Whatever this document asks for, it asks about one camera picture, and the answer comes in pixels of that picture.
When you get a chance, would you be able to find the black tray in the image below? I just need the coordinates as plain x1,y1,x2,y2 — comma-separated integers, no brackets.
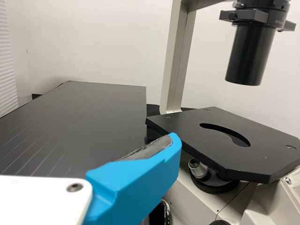
161,199,176,225

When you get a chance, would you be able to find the black platform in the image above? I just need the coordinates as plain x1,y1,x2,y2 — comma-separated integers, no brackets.
0,80,148,177

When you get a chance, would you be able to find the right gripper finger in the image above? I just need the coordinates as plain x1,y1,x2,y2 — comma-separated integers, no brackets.
85,132,182,225

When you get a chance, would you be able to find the cream microscope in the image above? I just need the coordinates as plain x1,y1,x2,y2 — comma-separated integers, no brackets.
145,0,300,225

